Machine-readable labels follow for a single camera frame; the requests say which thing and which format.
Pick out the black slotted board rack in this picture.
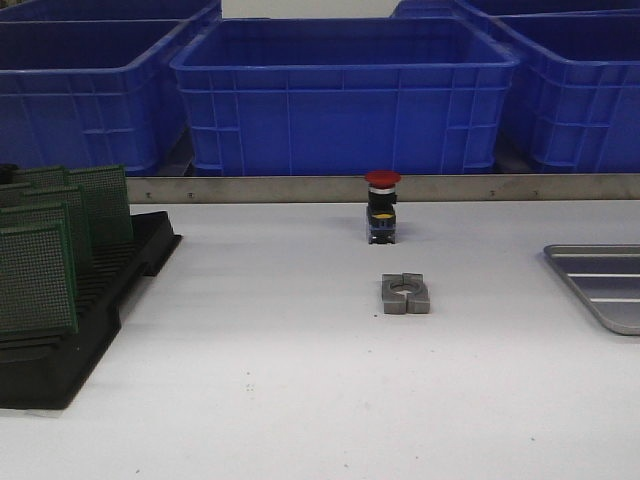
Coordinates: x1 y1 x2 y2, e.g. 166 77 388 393
0 209 184 412

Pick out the blue plastic crate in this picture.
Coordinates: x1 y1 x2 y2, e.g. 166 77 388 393
490 14 639 173
171 17 517 176
1 20 195 175

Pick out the grey metal pipe clamp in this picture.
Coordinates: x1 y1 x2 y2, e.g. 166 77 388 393
381 273 431 315

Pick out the red emergency stop button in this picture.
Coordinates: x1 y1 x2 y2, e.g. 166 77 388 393
365 170 402 244

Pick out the far right blue crate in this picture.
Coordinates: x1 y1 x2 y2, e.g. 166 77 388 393
391 0 639 18

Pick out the left blue plastic crate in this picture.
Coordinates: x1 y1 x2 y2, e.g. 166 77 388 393
1 20 195 175

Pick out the silver metal tray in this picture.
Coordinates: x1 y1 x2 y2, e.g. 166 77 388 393
543 244 639 336

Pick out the far left blue crate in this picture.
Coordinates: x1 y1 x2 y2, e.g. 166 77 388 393
1 0 222 22

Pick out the right blue plastic crate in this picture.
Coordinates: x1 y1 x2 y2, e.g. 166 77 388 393
490 14 639 173

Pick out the centre blue plastic crate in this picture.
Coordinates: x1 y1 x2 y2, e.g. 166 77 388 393
171 17 517 176

